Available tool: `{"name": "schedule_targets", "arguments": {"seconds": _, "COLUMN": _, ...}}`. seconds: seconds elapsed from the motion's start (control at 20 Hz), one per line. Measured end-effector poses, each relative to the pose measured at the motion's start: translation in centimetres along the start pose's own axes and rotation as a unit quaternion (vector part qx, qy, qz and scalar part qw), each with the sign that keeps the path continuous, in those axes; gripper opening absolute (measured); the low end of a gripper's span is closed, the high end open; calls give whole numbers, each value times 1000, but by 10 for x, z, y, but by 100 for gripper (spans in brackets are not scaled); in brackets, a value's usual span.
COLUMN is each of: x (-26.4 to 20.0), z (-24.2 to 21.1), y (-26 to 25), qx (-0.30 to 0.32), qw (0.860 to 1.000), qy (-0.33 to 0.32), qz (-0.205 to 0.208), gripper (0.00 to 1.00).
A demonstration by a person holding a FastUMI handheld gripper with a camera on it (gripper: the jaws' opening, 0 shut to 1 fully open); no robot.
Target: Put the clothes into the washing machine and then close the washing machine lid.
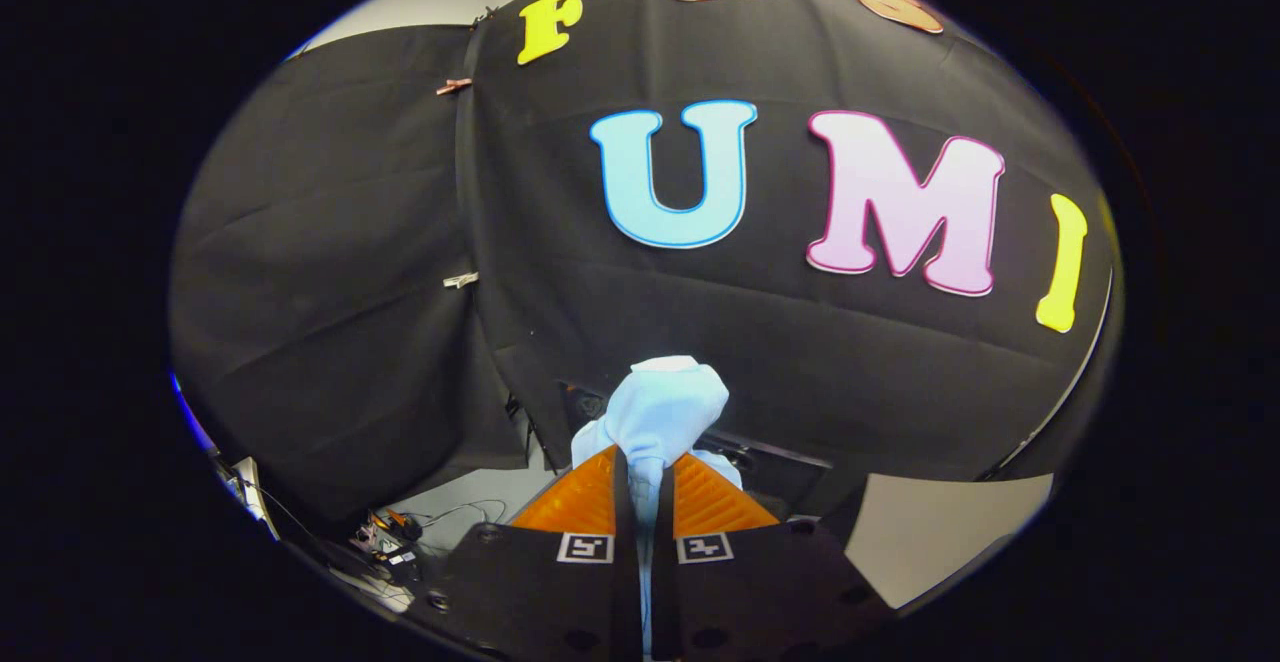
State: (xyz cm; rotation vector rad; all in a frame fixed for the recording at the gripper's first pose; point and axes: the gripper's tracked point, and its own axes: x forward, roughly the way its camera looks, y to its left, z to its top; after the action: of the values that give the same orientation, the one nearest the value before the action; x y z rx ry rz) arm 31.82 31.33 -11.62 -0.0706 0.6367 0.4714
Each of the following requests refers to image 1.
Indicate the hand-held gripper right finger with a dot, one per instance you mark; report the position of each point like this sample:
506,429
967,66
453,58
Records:
664,512

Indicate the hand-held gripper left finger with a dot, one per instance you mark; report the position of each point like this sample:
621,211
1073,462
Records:
628,512

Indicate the light blue shirt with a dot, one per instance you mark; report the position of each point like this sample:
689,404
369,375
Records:
660,407

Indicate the small orange black tool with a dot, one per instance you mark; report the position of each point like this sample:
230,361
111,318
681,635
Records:
390,522

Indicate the small silver clip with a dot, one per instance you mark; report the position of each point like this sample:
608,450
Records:
460,280

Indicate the black backdrop cloth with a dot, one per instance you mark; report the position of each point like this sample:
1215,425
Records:
330,272

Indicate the small red clip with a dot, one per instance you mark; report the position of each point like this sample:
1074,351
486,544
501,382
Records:
453,86

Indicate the row of small dark clamps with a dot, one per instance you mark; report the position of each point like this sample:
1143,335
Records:
487,14

